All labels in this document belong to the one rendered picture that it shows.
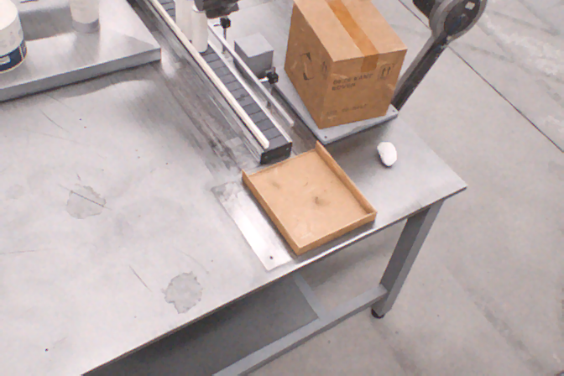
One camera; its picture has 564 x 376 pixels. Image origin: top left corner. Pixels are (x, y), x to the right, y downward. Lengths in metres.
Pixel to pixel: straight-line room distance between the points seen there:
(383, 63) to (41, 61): 1.04
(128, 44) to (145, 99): 0.22
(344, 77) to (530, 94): 2.12
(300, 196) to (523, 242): 1.50
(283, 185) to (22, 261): 0.70
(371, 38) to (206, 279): 0.83
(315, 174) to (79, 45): 0.87
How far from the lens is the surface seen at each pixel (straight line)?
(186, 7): 2.07
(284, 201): 1.73
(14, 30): 2.02
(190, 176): 1.77
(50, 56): 2.10
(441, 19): 2.45
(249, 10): 2.39
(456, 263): 2.81
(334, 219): 1.72
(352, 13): 1.94
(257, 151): 1.81
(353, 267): 2.66
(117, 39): 2.15
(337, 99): 1.85
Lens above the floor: 2.18
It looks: 48 degrees down
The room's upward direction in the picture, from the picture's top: 11 degrees clockwise
